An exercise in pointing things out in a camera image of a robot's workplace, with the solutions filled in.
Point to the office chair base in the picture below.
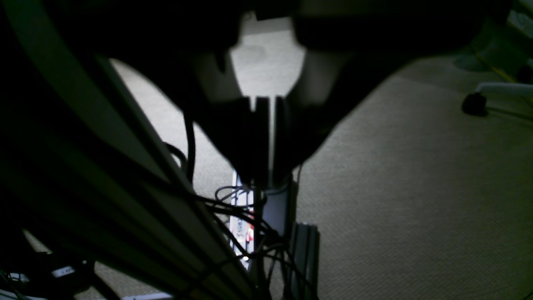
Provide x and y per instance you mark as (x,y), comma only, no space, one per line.
(512,99)

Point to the aluminium frame post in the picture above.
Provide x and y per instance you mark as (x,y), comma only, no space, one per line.
(303,271)

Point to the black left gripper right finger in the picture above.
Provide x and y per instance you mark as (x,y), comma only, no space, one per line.
(329,87)

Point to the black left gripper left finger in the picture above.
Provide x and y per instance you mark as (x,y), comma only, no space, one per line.
(224,113)

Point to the white power strip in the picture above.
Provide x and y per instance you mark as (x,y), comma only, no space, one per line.
(242,231)

